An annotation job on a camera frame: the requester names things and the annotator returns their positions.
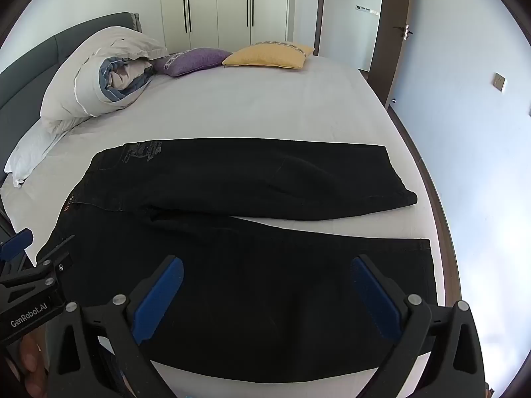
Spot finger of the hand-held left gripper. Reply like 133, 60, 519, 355
0, 228, 35, 275
36, 234, 76, 274

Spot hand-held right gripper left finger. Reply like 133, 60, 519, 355
49, 256, 185, 398

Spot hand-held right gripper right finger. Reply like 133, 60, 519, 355
350, 254, 486, 398

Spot black pants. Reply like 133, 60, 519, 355
37, 139, 436, 383

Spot person's left hand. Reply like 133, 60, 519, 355
17, 334, 47, 395

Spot white pillow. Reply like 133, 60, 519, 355
4, 122, 90, 187

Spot grey bed headboard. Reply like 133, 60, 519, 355
0, 12, 142, 233

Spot folded white duvet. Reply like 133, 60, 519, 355
40, 26, 170, 134

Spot purple cushion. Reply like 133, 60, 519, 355
151, 47, 233, 78

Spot yellow cushion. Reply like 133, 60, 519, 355
222, 42, 315, 70

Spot dark brown door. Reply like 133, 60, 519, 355
367, 0, 413, 109

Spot white wardrobe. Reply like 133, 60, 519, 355
160, 0, 291, 50

